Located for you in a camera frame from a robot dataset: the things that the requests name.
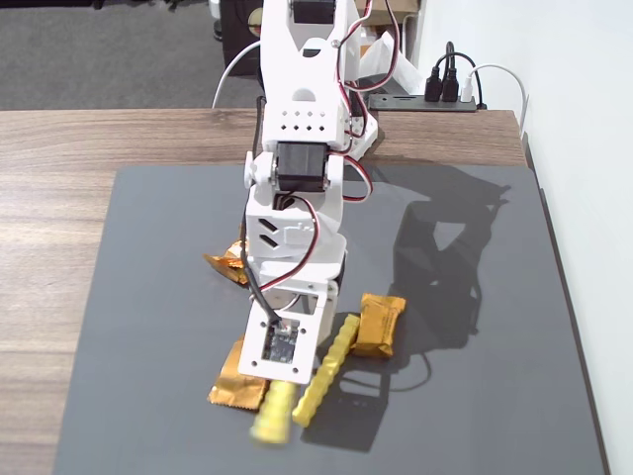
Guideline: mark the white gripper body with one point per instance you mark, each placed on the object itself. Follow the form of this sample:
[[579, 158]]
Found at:
[[330, 288]]

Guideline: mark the yellow crinkle cut fry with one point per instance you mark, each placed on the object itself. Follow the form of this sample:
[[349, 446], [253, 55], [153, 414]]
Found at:
[[274, 410], [326, 373]]

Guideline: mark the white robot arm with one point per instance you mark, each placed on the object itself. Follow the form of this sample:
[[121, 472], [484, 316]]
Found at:
[[306, 99]]

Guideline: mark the copper foil candy wrapper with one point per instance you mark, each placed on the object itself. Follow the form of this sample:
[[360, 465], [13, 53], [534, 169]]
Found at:
[[228, 261]]

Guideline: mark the gold foil candy wrapper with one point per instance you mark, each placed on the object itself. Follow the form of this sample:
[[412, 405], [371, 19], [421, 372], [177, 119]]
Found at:
[[378, 326], [237, 383]]

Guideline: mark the black power strip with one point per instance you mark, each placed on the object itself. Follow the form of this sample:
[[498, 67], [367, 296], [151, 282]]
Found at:
[[420, 103]]

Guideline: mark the dark grey work mat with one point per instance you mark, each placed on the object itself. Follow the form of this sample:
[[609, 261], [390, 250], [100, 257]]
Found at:
[[475, 297]]

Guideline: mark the black box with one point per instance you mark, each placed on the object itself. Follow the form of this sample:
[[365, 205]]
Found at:
[[240, 39]]

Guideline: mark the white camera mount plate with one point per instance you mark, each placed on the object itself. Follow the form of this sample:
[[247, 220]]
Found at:
[[306, 346]]

